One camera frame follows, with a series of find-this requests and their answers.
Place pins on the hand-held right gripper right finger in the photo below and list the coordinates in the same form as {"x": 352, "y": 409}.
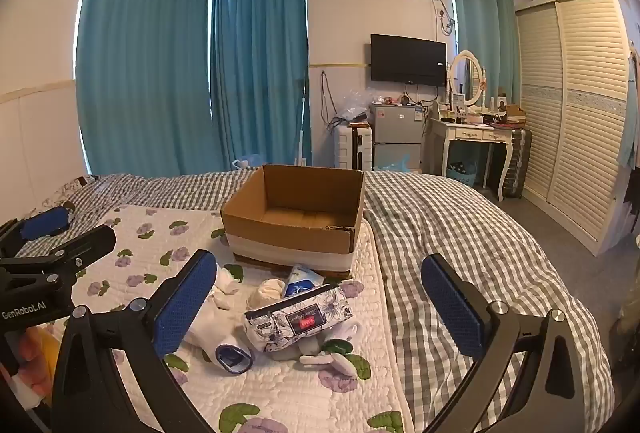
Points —
{"x": 452, "y": 313}

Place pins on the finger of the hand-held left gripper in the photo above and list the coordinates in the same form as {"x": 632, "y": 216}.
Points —
{"x": 45, "y": 220}
{"x": 92, "y": 243}

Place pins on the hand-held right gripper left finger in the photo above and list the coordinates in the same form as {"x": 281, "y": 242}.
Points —
{"x": 179, "y": 310}

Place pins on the person's left hand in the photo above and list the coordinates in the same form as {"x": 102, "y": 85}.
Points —
{"x": 31, "y": 355}

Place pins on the patterned pillow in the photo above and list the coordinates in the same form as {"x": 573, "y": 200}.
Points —
{"x": 65, "y": 189}

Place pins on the white sock with blue cuff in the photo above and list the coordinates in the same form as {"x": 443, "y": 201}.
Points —
{"x": 232, "y": 358}

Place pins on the cream rolled sock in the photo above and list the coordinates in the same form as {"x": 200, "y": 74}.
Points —
{"x": 266, "y": 290}

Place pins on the grey checked duvet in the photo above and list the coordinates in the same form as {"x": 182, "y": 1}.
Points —
{"x": 450, "y": 223}

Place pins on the blue tissue pack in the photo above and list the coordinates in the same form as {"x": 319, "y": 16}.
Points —
{"x": 300, "y": 281}

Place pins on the floral zip pouch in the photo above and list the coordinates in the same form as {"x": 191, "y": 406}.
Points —
{"x": 310, "y": 319}

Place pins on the grey sock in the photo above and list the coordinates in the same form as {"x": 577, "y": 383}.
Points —
{"x": 325, "y": 359}

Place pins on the teal basket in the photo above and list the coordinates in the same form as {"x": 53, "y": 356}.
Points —
{"x": 461, "y": 173}

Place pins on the brown cardboard box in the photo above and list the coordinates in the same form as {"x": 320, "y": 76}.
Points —
{"x": 300, "y": 238}

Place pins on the floral quilted mat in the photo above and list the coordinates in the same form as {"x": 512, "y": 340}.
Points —
{"x": 300, "y": 403}

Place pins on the blue plastic bag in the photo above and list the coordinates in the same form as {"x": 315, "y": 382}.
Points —
{"x": 397, "y": 163}

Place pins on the dark suitcase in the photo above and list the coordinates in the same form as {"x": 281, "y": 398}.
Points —
{"x": 517, "y": 163}

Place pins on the white dressing table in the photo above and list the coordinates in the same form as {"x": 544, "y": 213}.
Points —
{"x": 470, "y": 133}

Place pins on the wide teal curtain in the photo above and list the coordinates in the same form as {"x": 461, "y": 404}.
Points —
{"x": 145, "y": 63}

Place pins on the grey mini fridge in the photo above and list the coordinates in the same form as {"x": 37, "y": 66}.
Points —
{"x": 395, "y": 133}

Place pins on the white suitcase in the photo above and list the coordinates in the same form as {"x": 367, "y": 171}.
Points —
{"x": 350, "y": 148}

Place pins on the small cardboard box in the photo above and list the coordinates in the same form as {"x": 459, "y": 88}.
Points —
{"x": 515, "y": 114}

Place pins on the white pole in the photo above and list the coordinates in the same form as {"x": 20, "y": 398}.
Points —
{"x": 302, "y": 128}

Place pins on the clear plastic bag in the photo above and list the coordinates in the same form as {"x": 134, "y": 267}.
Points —
{"x": 352, "y": 105}

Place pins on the cream louvred wardrobe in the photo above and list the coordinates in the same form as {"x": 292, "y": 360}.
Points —
{"x": 575, "y": 113}

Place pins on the white oval vanity mirror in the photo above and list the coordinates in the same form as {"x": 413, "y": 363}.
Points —
{"x": 462, "y": 73}

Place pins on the narrow teal curtain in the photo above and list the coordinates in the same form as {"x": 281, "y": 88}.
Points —
{"x": 260, "y": 63}

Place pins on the light teal curtain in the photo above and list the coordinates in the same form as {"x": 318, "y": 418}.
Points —
{"x": 480, "y": 38}

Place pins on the black wall television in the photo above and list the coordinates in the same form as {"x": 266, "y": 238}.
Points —
{"x": 407, "y": 60}

